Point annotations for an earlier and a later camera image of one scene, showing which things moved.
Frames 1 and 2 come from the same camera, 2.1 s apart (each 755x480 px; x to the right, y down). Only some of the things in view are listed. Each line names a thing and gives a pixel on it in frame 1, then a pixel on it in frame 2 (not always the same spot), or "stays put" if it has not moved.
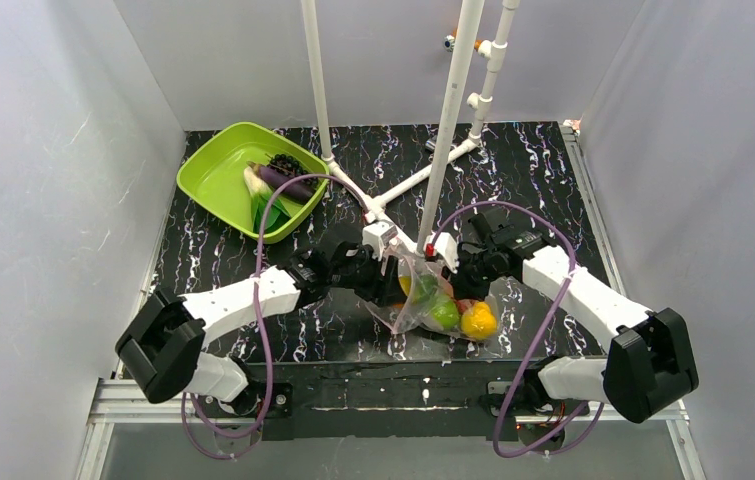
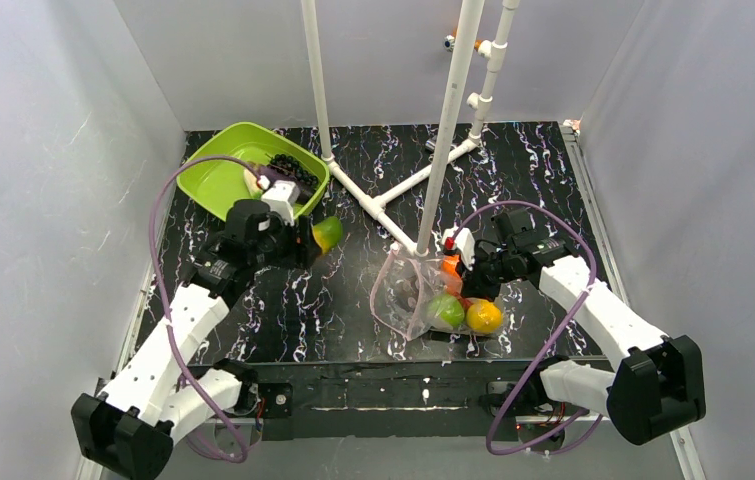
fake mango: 425,286 -> 328,233
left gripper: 384,277 -> 304,241
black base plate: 400,399 stays put
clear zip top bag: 428,301 stays put
